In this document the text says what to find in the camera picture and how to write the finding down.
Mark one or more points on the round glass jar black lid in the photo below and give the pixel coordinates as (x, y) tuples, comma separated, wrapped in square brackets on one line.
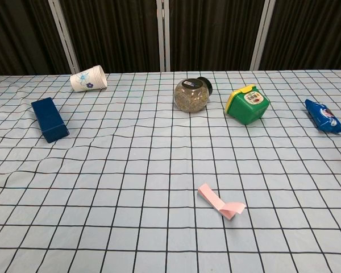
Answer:
[(190, 98)]

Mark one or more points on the light blue checked tablecloth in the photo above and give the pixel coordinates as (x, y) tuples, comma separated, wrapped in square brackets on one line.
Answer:
[(130, 170)]

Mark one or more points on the green container yellow lid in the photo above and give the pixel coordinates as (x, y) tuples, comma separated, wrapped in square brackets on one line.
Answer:
[(248, 111)]

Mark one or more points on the white floral paper cup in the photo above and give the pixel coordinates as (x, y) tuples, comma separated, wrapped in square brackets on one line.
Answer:
[(86, 79)]

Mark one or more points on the black pleated curtain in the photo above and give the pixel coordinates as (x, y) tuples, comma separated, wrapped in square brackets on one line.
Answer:
[(116, 34)]

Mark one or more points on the dark blue rectangular box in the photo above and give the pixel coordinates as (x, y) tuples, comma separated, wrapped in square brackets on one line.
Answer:
[(49, 119)]

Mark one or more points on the blue snack packet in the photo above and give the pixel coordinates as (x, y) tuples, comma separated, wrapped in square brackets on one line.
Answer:
[(322, 116)]

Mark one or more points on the grey metal frame post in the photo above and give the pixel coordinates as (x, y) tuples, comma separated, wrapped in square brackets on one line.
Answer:
[(64, 37), (262, 34), (164, 34)]

